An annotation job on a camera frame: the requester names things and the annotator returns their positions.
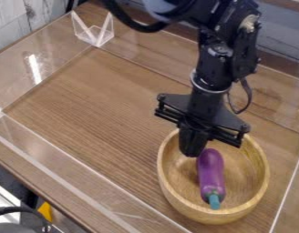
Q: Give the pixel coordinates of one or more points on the purple toy eggplant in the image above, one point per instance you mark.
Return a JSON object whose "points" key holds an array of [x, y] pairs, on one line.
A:
{"points": [[212, 177]]}

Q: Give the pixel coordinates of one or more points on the clear acrylic tray wall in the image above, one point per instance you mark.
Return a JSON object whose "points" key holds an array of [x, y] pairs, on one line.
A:
{"points": [[98, 204]]}

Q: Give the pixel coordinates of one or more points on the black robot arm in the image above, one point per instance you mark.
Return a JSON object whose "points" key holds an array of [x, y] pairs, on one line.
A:
{"points": [[229, 26]]}

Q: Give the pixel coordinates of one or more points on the brown wooden bowl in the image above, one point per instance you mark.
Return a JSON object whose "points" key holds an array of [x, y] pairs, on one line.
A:
{"points": [[246, 180]]}

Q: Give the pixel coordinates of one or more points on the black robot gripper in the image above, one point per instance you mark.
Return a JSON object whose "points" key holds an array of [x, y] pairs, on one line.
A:
{"points": [[204, 120]]}

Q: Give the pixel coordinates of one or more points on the yellow black device corner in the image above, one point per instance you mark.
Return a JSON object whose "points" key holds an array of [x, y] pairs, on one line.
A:
{"points": [[54, 216]]}

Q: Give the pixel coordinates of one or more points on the clear acrylic corner bracket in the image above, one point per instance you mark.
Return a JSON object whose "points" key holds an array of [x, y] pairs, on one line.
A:
{"points": [[95, 35]]}

